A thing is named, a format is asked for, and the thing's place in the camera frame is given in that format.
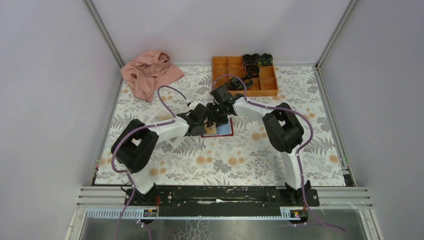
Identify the gold VIP card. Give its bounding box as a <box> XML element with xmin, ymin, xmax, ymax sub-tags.
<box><xmin>204</xmin><ymin>123</ymin><xmax>217</xmax><ymax>136</ymax></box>

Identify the red card holder wallet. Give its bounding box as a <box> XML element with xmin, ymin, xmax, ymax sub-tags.
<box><xmin>201</xmin><ymin>117</ymin><xmax>234</xmax><ymax>138</ymax></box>

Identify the white plastic card box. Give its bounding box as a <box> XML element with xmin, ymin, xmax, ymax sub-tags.
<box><xmin>146</xmin><ymin>108</ymin><xmax>189</xmax><ymax>149</ymax></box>

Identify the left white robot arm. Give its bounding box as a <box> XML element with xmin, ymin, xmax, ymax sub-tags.
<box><xmin>110</xmin><ymin>102</ymin><xmax>211</xmax><ymax>206</ymax></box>

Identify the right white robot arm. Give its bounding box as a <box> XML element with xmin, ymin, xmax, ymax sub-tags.
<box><xmin>207</xmin><ymin>86</ymin><xmax>307</xmax><ymax>206</ymax></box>

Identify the camouflage rolled belt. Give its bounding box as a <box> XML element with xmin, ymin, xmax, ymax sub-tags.
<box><xmin>224</xmin><ymin>76</ymin><xmax>254</xmax><ymax>91</ymax></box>

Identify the dark rolled belt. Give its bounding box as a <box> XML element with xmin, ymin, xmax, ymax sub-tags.
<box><xmin>245</xmin><ymin>64</ymin><xmax>260</xmax><ymax>78</ymax></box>

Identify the orange compartment tray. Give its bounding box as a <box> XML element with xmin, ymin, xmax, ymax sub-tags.
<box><xmin>211</xmin><ymin>56</ymin><xmax>279</xmax><ymax>97</ymax></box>

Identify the black rolled belt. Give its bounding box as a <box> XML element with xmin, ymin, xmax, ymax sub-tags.
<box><xmin>242</xmin><ymin>53</ymin><xmax>260</xmax><ymax>67</ymax></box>

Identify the pink crumpled cloth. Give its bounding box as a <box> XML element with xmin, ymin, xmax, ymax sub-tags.
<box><xmin>120</xmin><ymin>50</ymin><xmax>184</xmax><ymax>102</ymax></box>

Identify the green rolled belt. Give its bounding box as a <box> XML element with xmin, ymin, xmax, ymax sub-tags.
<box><xmin>258</xmin><ymin>53</ymin><xmax>273</xmax><ymax>67</ymax></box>

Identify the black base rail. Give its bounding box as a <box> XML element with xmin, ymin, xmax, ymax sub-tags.
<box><xmin>124</xmin><ymin>185</ymin><xmax>320</xmax><ymax>218</ymax></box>

